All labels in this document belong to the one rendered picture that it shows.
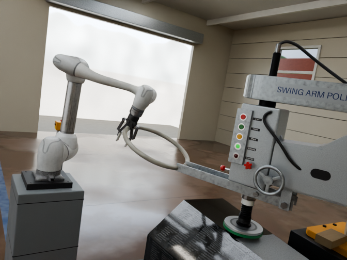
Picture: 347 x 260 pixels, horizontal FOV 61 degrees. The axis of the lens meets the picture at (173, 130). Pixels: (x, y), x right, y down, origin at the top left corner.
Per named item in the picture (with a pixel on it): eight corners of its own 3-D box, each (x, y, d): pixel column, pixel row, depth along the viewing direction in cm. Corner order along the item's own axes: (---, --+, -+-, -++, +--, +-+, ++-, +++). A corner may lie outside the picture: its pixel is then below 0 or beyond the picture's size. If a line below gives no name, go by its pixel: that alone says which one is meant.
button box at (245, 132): (243, 164, 152) (254, 110, 148) (241, 165, 150) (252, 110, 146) (229, 160, 156) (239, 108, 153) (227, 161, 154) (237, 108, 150)
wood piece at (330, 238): (329, 235, 190) (330, 228, 190) (345, 243, 182) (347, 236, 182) (314, 241, 178) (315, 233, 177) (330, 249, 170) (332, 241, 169)
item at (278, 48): (277, 79, 154) (283, 45, 151) (274, 78, 150) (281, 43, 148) (269, 78, 156) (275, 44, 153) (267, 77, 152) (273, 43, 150)
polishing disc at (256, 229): (259, 222, 173) (259, 220, 173) (265, 239, 152) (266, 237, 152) (223, 214, 175) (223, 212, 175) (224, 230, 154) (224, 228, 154)
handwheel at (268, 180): (285, 196, 144) (292, 167, 142) (280, 200, 136) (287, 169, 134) (255, 187, 152) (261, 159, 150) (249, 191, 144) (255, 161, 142)
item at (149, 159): (200, 165, 204) (202, 162, 204) (160, 176, 163) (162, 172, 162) (153, 127, 226) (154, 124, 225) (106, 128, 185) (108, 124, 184)
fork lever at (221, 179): (297, 203, 157) (299, 194, 156) (289, 213, 141) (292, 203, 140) (187, 167, 193) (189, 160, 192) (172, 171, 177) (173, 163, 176)
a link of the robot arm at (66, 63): (77, 59, 187) (86, 61, 201) (52, 47, 188) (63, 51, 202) (70, 78, 189) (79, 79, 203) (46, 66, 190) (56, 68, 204)
